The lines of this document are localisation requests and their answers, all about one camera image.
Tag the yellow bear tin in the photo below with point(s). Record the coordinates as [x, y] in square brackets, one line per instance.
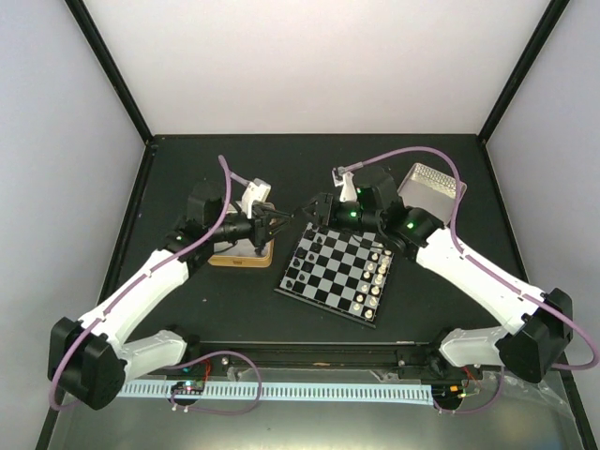
[232, 246]

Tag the black white chessboard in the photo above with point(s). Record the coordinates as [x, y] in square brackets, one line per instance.
[337, 274]

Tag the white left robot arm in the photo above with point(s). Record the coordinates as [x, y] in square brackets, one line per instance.
[92, 357]

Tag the black front mounting rail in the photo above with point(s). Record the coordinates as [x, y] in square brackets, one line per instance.
[406, 359]

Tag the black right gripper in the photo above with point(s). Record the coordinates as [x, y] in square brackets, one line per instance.
[325, 212]

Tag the black corner frame post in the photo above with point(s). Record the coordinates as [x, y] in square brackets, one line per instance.
[82, 16]

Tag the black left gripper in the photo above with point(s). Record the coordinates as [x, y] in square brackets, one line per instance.
[262, 225]

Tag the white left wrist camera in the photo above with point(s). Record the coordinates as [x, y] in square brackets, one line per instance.
[257, 191]

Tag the black right frame post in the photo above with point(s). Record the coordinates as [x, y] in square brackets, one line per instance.
[535, 44]

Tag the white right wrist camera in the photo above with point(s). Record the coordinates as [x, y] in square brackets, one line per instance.
[343, 180]

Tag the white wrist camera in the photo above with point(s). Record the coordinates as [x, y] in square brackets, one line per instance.
[343, 180]
[257, 191]

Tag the light blue slotted rail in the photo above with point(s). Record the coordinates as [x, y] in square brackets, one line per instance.
[281, 391]

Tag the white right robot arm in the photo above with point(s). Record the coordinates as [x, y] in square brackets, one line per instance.
[534, 327]

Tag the pink patterned tray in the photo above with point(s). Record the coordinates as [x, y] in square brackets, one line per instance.
[431, 190]

